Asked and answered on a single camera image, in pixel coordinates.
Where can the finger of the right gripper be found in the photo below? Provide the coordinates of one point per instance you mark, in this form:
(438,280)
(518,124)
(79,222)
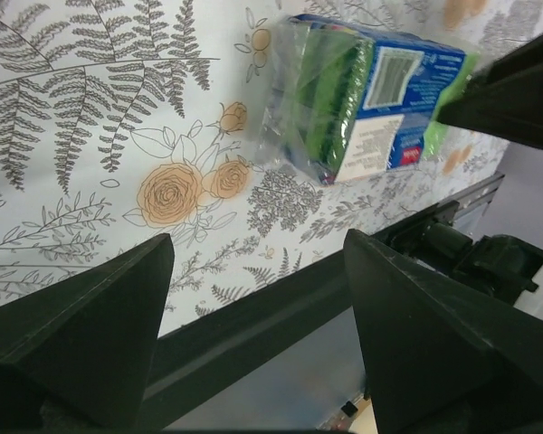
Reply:
(505,99)

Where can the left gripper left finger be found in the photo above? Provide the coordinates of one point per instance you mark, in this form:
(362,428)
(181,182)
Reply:
(86,343)

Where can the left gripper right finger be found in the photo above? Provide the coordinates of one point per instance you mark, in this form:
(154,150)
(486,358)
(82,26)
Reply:
(441,357)

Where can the blue green sponge pack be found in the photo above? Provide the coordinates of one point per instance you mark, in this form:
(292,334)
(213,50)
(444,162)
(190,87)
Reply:
(348,101)

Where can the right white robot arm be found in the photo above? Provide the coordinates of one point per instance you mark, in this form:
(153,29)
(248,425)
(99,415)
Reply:
(499,266)

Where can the floral patterned table mat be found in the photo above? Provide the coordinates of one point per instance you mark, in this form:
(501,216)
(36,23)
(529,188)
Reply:
(120,120)

